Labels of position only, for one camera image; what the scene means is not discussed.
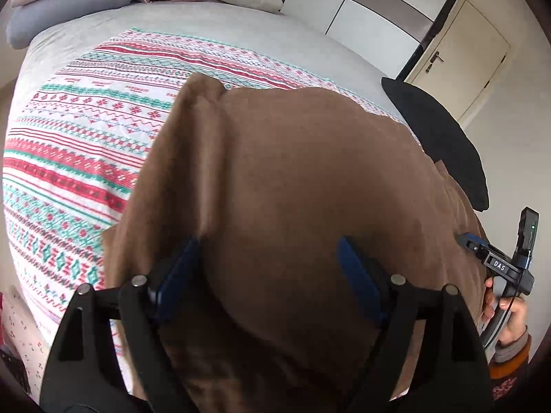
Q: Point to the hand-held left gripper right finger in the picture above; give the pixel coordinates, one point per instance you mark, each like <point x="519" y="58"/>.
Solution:
<point x="361" y="284"/>

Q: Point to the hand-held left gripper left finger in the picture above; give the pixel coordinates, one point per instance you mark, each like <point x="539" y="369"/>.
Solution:
<point x="174" y="284"/>

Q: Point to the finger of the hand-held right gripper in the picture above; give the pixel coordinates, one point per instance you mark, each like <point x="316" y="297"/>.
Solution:
<point x="471" y="244"/>

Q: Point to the brown jacket with fleece collar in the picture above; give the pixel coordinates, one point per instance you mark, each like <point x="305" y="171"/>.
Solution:
<point x="301" y="180"/>

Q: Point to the person's right forearm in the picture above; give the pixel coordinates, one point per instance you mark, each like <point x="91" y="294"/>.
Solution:
<point x="508" y="370"/>

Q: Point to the person's right hand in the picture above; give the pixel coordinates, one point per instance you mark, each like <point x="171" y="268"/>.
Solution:
<point x="516" y="322"/>

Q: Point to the black folded garment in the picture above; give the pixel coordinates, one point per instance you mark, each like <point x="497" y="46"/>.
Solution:
<point x="443" y="137"/>

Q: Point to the white printed cloth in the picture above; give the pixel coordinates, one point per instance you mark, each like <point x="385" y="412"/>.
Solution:
<point x="21" y="331"/>

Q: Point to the patterned knit-print blanket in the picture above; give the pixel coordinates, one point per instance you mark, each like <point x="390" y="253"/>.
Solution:
<point x="86" y="137"/>

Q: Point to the cream door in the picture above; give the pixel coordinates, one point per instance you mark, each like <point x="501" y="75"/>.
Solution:
<point x="469" y="60"/>

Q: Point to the bed with grey sheet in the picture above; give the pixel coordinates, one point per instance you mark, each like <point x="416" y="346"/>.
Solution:
<point x="215" y="26"/>

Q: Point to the white and grey wardrobe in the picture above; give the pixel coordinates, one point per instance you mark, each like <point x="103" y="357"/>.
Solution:
<point x="366" y="0"/>

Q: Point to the blue-grey pillow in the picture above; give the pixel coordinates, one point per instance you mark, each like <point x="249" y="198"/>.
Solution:
<point x="64" y="13"/>

